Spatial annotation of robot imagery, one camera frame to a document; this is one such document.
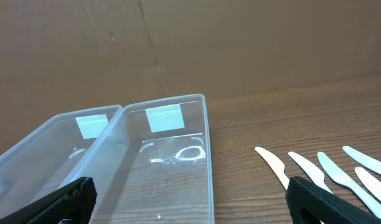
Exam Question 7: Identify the yellow plastic knife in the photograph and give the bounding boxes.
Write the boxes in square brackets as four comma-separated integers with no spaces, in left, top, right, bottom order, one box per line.
[255,146,289,190]

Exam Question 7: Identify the left clear plastic container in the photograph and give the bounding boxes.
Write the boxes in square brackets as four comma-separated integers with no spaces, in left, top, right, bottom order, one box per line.
[0,105,122,219]

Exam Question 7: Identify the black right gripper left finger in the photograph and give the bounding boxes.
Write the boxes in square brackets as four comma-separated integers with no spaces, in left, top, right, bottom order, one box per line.
[0,177,97,224]

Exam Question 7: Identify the pale blue plastic knife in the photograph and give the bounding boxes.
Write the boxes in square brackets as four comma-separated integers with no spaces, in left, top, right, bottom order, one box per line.
[288,151,333,194]

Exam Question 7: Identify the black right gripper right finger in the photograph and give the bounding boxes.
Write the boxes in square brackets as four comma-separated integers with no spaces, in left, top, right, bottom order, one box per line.
[286,176,381,224]

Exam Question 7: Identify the clear plastic container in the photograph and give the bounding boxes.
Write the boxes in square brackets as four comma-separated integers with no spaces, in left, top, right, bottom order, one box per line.
[0,105,122,219]
[66,94,214,223]

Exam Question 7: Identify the right clear plastic container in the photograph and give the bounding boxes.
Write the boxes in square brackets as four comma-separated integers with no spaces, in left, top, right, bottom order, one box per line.
[66,94,214,223]

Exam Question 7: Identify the light blue serrated knife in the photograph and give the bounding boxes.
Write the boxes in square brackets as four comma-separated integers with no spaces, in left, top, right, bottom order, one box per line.
[317,152,381,219]

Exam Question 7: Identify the cream white plastic knife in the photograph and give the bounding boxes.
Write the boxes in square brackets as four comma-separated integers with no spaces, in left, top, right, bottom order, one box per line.
[354,167,381,201]

